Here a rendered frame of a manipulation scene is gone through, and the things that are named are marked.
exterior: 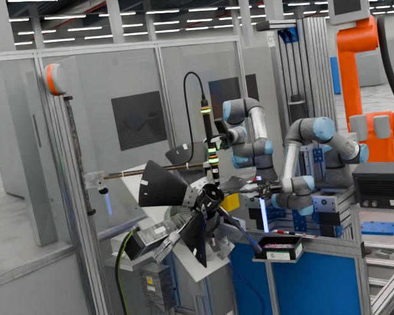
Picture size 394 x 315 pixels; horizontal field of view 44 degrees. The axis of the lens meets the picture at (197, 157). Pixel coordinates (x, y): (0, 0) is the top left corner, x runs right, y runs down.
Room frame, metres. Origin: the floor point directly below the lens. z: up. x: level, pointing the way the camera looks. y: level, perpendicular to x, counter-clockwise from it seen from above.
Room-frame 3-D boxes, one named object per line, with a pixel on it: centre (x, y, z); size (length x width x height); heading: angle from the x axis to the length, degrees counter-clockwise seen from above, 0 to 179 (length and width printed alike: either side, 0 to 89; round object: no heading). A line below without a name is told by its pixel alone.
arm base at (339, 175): (2.82, -0.80, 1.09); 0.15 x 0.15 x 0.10
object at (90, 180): (2.45, 0.54, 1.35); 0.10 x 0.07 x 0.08; 81
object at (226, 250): (2.34, -0.06, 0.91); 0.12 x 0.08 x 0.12; 46
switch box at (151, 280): (2.43, 0.32, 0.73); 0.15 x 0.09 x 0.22; 46
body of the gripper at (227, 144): (2.46, -0.15, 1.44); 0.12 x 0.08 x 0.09; 147
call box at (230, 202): (2.82, -0.11, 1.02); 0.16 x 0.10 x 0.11; 46
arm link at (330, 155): (2.81, -0.81, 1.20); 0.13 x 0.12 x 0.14; 44
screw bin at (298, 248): (2.38, -0.34, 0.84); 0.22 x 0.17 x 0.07; 62
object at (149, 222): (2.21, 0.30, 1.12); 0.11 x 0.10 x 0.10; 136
